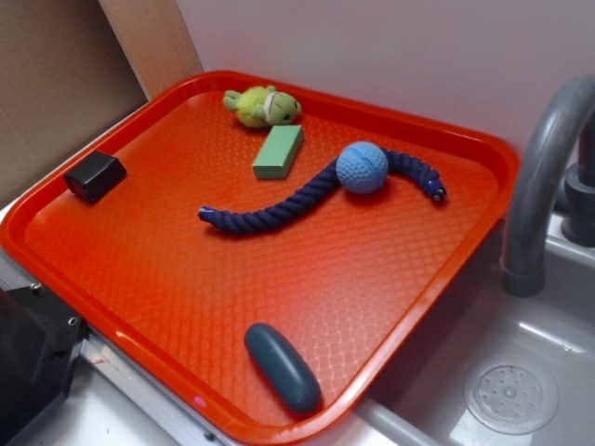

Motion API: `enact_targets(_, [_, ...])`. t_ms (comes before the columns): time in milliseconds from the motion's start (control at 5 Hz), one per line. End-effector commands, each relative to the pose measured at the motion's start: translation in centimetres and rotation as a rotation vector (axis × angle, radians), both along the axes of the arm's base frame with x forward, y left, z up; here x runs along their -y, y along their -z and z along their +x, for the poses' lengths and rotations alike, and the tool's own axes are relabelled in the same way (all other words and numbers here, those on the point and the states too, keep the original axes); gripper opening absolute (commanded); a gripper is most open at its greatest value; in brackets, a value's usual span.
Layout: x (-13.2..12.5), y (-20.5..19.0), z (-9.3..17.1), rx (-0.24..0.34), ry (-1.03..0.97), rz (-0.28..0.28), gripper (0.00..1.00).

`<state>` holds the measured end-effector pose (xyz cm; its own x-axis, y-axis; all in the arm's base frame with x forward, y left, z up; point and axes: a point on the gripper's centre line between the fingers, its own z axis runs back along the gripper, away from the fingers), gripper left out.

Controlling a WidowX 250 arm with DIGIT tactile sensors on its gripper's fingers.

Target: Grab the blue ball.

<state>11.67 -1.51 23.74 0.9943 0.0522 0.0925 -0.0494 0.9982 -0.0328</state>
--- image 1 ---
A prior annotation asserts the small black box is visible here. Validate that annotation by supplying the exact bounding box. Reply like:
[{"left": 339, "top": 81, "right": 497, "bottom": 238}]
[{"left": 63, "top": 151, "right": 127, "bottom": 203}]

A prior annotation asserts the orange plastic tray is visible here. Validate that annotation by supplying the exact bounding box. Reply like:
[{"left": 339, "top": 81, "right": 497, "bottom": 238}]
[{"left": 1, "top": 72, "right": 520, "bottom": 445}]

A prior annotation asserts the light blue textured ball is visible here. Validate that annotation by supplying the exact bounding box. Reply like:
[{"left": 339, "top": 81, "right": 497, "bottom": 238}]
[{"left": 336, "top": 141, "right": 389, "bottom": 195}]

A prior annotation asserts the round sink drain strainer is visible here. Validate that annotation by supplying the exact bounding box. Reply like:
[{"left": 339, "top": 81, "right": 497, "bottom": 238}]
[{"left": 463, "top": 355, "right": 559, "bottom": 436}]

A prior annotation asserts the dark teal oval capsule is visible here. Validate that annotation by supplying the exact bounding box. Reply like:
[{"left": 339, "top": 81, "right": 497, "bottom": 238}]
[{"left": 245, "top": 322, "right": 322, "bottom": 414}]

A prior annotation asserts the grey sink basin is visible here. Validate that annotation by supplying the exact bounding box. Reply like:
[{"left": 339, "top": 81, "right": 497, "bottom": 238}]
[{"left": 357, "top": 217, "right": 595, "bottom": 446}]

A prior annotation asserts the grey curved faucet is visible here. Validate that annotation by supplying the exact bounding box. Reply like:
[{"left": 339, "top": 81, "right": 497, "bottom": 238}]
[{"left": 500, "top": 73, "right": 594, "bottom": 297}]

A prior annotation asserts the brown cardboard panel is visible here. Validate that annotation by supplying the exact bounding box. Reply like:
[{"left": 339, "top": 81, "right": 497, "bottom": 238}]
[{"left": 1, "top": 1, "right": 203, "bottom": 205}]

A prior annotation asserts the green plush turtle toy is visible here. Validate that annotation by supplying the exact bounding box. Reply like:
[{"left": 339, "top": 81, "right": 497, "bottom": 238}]
[{"left": 222, "top": 85, "right": 302, "bottom": 128}]

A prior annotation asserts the dark grey faucet handle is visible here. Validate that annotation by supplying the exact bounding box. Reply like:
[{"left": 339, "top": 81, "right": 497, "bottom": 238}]
[{"left": 562, "top": 115, "right": 594, "bottom": 247}]

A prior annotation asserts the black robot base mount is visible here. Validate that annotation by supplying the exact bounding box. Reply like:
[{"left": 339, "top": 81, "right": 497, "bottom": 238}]
[{"left": 1, "top": 283, "right": 86, "bottom": 445}]

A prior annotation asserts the green rectangular block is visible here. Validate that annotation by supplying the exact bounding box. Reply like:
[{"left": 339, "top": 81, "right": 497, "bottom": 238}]
[{"left": 252, "top": 125, "right": 305, "bottom": 179}]

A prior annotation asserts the dark blue twisted rope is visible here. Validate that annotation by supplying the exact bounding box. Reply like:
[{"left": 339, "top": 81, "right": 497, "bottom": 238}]
[{"left": 198, "top": 149, "right": 448, "bottom": 239}]

